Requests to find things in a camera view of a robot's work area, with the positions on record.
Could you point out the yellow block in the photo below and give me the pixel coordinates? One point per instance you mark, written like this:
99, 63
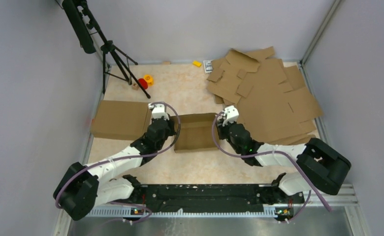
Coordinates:
197, 63

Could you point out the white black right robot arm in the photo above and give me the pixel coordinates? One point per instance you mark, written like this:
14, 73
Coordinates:
318, 165

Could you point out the orange round toy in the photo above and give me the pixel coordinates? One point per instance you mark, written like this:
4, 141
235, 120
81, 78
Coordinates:
149, 80

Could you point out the playing card box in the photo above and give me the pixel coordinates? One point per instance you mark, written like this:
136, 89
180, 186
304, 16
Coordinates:
208, 68

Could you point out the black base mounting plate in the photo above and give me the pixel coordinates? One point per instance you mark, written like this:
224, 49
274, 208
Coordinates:
210, 198

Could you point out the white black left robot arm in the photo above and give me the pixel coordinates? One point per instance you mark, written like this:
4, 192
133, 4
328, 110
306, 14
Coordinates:
104, 179

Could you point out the cardboard box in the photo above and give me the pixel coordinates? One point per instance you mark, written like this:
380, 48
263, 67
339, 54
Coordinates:
195, 133
121, 120

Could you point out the aluminium frame rail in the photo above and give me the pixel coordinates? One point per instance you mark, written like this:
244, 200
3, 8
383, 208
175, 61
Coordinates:
277, 213

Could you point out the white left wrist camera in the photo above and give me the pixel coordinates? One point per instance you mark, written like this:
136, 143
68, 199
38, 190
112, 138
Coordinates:
158, 110

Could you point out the black camera tripod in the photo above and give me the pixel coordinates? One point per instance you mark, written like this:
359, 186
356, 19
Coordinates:
85, 26

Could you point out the folded closed cardboard box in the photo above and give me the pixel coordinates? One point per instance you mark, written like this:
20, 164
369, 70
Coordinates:
121, 120

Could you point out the red round toy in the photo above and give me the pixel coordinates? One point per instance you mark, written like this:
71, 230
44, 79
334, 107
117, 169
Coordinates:
143, 83

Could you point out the cardboard sheet pile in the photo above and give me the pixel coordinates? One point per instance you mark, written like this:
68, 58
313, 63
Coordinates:
273, 101

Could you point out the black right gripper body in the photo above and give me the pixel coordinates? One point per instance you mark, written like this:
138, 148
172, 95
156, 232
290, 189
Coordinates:
224, 133

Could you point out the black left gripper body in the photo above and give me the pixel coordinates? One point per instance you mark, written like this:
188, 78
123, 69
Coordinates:
170, 132

